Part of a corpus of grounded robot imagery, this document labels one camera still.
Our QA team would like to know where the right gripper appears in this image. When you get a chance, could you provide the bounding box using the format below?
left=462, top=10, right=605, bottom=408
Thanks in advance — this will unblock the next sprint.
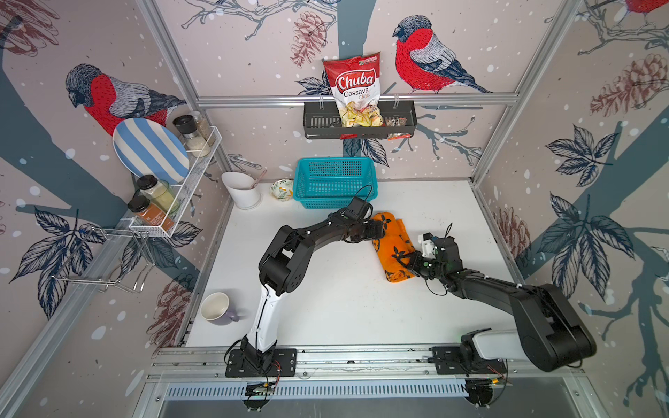
left=394, top=251, right=445, bottom=280

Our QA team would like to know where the orange patterned pillowcase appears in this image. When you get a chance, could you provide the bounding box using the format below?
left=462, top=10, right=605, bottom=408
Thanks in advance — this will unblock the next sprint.
left=372, top=212, right=416, bottom=283

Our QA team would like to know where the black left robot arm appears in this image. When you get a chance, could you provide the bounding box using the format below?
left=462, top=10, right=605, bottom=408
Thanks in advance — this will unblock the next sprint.
left=240, top=209, right=385, bottom=369

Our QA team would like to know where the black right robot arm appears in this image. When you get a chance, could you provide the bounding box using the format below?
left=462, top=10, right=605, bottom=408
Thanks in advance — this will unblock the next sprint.
left=397, top=233, right=597, bottom=372

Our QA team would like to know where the teal plastic basket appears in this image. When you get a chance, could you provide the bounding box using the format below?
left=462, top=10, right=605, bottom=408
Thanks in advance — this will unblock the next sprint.
left=293, top=157, right=378, bottom=209

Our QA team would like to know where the small patterned bowl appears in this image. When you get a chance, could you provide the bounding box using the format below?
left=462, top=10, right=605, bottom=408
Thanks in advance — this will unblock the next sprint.
left=270, top=179, right=294, bottom=202

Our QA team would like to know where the white ceramic utensil cup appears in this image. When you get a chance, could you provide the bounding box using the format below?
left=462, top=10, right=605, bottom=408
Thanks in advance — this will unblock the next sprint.
left=221, top=172, right=262, bottom=210

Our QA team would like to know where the red Chuba chips bag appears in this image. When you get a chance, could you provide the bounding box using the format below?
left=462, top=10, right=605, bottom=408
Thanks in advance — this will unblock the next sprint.
left=323, top=52, right=383, bottom=128

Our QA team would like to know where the white mug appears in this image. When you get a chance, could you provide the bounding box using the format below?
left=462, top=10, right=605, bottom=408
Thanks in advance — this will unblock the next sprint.
left=200, top=292, right=240, bottom=322

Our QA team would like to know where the small glass spice jar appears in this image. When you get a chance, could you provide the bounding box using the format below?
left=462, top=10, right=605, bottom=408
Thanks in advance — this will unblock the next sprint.
left=192, top=111, right=216, bottom=146

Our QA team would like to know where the black lid spice jar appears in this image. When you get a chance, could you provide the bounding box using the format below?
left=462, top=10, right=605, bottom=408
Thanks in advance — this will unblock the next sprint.
left=172, top=114, right=211, bottom=157

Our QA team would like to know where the green spice jar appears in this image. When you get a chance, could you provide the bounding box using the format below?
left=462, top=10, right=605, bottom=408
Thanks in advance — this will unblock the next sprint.
left=136, top=174, right=180, bottom=214

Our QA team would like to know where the orange spice jar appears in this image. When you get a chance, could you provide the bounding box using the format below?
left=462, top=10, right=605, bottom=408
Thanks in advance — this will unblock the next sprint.
left=127, top=195, right=174, bottom=233

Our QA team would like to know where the blue white striped plate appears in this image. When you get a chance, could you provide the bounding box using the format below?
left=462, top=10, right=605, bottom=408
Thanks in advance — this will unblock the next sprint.
left=113, top=118, right=190, bottom=185

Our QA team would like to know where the metal hook rack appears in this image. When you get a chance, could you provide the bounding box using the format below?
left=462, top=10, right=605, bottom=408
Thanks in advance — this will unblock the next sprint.
left=49, top=226, right=156, bottom=294

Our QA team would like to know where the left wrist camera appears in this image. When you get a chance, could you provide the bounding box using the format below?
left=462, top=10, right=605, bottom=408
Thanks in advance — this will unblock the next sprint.
left=344, top=196, right=373, bottom=220

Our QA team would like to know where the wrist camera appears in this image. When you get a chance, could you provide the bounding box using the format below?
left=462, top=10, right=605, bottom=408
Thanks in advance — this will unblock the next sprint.
left=417, top=233, right=436, bottom=260
left=344, top=196, right=373, bottom=220

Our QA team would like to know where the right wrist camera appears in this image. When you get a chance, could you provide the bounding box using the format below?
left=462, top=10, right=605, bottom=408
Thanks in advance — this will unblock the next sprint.
left=417, top=233, right=436, bottom=260

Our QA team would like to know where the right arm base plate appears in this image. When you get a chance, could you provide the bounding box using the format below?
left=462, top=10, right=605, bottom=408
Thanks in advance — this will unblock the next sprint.
left=429, top=345, right=508, bottom=376

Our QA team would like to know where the black hanging wire basket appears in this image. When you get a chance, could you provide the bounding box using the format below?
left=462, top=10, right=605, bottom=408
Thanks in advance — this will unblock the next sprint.
left=303, top=101, right=417, bottom=139

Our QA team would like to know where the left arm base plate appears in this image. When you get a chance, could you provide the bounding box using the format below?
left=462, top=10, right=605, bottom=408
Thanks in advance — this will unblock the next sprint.
left=225, top=348, right=297, bottom=378

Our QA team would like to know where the white wire wall shelf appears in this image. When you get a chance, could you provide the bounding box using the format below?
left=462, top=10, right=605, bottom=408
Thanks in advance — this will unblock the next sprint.
left=128, top=127, right=222, bottom=238

